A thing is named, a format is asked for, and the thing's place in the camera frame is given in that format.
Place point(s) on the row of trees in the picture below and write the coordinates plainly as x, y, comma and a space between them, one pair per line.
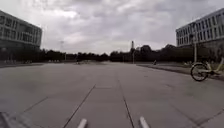
100, 56

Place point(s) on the distant tower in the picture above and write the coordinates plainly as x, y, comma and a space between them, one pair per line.
132, 46

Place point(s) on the grey concrete slab plaza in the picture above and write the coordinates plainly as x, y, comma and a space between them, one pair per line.
106, 96

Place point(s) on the robot's own part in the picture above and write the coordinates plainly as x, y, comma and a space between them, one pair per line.
144, 123
82, 123

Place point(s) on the lamp pole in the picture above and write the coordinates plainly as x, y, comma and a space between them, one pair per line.
195, 50

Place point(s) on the pale building with window rows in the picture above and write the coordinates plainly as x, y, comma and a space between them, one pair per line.
203, 30

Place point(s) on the dark glass-fronted building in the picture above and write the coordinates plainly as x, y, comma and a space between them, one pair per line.
18, 33

